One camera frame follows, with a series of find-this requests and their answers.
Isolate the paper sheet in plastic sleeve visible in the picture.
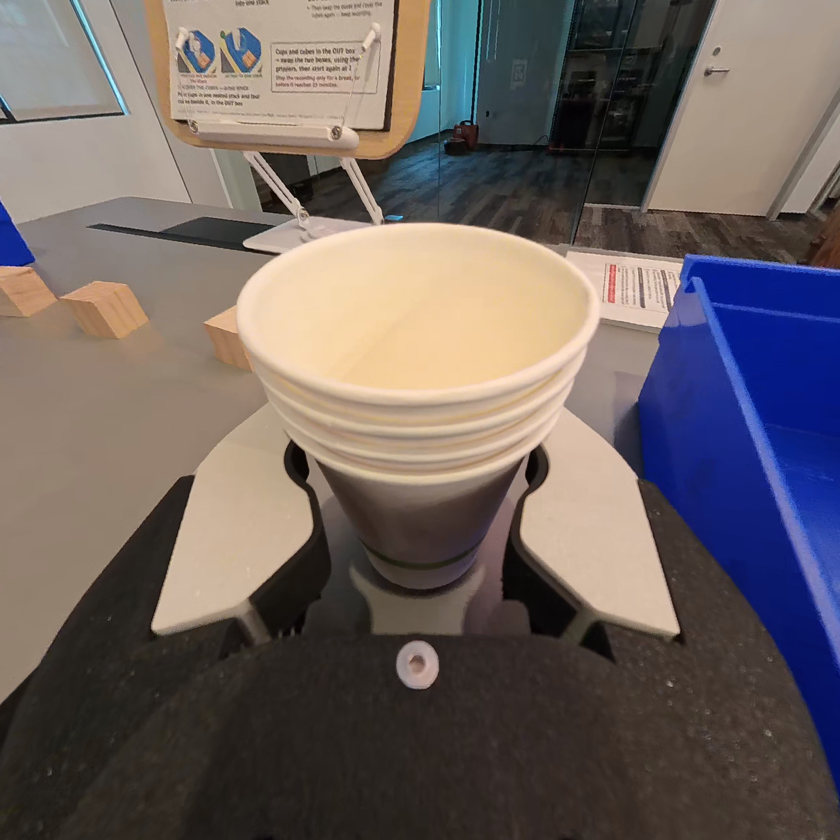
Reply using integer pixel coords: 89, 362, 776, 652
567, 251, 683, 332

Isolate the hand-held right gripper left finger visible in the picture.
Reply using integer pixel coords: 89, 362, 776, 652
151, 406, 324, 643

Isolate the red floor machine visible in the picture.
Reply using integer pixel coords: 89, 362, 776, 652
443, 120, 483, 156

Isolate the blue plastic bin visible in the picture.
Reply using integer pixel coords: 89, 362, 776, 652
0, 200, 35, 265
640, 255, 840, 808

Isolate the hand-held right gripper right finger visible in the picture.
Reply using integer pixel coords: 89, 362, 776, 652
515, 413, 681, 645

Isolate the instruction sheet on wooden stand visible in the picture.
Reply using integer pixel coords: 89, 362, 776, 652
143, 0, 431, 255

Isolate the white door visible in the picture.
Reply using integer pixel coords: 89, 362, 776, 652
646, 0, 840, 217

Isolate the black desk cable slot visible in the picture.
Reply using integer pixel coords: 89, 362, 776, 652
88, 217, 290, 249

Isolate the framed wall window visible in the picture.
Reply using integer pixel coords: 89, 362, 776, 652
0, 0, 127, 123

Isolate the wooden cube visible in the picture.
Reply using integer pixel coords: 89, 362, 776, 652
60, 281, 150, 340
203, 305, 255, 372
0, 266, 57, 318

